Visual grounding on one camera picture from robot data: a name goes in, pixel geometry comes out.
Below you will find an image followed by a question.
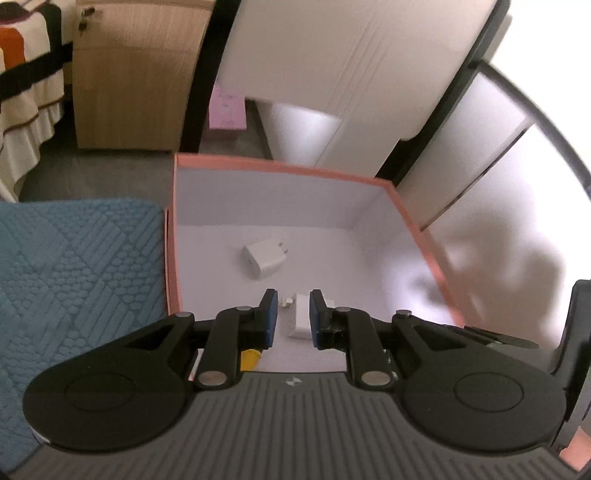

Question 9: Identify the white panel with black frame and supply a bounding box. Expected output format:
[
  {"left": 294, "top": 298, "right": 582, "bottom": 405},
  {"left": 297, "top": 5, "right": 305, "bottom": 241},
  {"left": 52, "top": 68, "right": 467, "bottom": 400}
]
[{"left": 185, "top": 0, "right": 513, "bottom": 178}]

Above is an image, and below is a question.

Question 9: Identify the light wooden cabinet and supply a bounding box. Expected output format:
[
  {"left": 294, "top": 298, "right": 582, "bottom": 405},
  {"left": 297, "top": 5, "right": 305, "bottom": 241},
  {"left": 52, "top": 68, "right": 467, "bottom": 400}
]
[{"left": 71, "top": 0, "right": 218, "bottom": 153}]

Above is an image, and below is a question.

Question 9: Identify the pink paper card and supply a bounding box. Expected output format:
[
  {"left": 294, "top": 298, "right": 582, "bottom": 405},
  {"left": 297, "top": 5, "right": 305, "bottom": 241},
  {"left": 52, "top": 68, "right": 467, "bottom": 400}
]
[{"left": 209, "top": 83, "right": 246, "bottom": 131}]

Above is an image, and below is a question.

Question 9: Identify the blue textured mat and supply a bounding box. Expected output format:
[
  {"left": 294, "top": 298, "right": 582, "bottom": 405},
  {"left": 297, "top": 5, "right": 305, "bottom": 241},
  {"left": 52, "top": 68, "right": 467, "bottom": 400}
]
[{"left": 0, "top": 198, "right": 168, "bottom": 472}]

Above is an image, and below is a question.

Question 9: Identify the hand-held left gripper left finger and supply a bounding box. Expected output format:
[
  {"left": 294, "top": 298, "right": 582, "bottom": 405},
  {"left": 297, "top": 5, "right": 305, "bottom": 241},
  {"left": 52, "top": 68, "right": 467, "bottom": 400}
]
[{"left": 124, "top": 288, "right": 279, "bottom": 389}]

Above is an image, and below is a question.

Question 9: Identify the white charger plug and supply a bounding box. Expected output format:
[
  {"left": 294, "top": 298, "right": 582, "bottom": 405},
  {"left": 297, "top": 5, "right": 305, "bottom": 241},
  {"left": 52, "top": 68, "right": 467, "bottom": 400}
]
[
  {"left": 241, "top": 237, "right": 291, "bottom": 280},
  {"left": 279, "top": 292, "right": 314, "bottom": 341}
]

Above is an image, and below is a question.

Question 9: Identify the cabinet lock with keys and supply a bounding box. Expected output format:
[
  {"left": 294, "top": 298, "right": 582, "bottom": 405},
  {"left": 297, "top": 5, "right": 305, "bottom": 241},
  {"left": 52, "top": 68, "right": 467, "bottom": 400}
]
[{"left": 76, "top": 7, "right": 97, "bottom": 35}]

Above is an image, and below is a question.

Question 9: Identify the pink-rimmed cardboard box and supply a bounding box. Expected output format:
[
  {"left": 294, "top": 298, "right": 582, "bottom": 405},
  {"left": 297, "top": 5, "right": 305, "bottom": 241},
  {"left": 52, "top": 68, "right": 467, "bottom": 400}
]
[{"left": 165, "top": 153, "right": 485, "bottom": 376}]

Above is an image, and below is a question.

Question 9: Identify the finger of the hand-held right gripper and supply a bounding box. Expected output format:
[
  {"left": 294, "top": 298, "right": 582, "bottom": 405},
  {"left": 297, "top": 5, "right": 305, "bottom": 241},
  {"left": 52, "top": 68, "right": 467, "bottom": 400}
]
[{"left": 463, "top": 324, "right": 540, "bottom": 350}]

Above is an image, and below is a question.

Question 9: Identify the small yellow object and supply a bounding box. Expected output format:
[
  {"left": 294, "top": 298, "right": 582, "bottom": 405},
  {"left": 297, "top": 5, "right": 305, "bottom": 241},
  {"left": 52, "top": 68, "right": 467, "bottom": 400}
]
[{"left": 240, "top": 348, "right": 264, "bottom": 373}]

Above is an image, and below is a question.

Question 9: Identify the orange black striped blanket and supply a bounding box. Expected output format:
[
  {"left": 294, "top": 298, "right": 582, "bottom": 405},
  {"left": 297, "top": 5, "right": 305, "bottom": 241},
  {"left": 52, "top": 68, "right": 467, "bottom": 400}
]
[{"left": 0, "top": 0, "right": 77, "bottom": 204}]

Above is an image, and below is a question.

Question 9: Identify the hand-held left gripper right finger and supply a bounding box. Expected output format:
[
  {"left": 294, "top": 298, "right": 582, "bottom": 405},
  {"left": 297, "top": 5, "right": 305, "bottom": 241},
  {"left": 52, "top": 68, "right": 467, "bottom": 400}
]
[{"left": 309, "top": 289, "right": 467, "bottom": 388}]

